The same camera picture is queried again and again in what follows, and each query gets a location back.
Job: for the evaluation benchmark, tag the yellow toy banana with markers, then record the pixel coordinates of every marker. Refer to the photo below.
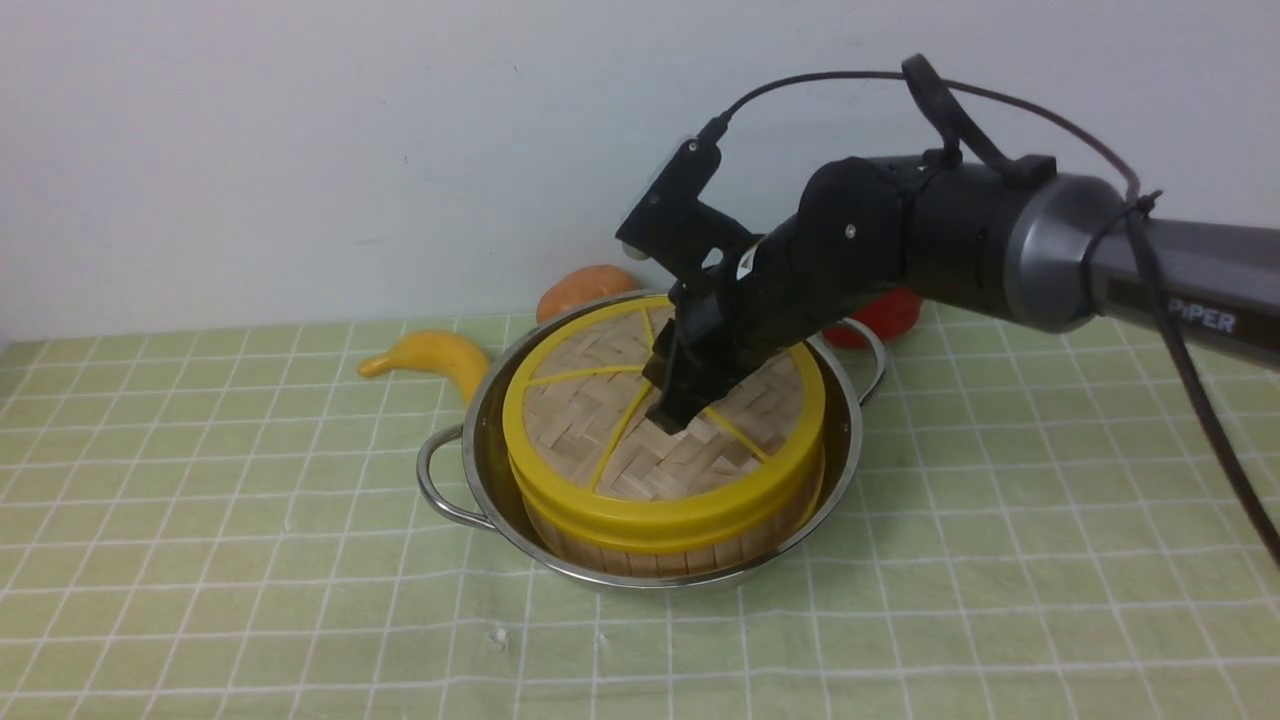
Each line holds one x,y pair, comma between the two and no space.
446,353

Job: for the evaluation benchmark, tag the stainless steel pot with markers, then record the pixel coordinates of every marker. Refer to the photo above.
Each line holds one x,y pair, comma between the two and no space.
464,471

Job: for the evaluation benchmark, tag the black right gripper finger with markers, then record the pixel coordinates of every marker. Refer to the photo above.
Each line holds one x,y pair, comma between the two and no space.
689,376

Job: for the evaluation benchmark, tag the green checkered tablecloth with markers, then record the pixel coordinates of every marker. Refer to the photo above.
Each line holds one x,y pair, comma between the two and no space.
225,524

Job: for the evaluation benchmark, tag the bamboo steamer basket yellow rim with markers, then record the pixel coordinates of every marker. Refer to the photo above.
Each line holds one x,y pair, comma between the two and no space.
673,508

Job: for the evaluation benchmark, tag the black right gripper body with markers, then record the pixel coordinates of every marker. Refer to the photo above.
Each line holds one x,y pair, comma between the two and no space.
841,249

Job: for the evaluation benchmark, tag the red toy bell pepper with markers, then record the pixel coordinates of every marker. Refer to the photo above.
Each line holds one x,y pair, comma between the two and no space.
889,317

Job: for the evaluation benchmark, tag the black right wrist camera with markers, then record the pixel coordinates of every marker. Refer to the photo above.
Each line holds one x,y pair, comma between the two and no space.
672,226

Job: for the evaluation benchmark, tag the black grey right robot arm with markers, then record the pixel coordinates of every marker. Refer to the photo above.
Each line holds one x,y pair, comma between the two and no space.
1048,258

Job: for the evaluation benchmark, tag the woven bamboo steamer lid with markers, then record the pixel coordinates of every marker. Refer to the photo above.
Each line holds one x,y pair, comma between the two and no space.
580,390

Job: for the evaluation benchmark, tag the orange toy fruit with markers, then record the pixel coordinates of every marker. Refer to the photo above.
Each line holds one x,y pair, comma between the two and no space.
582,286

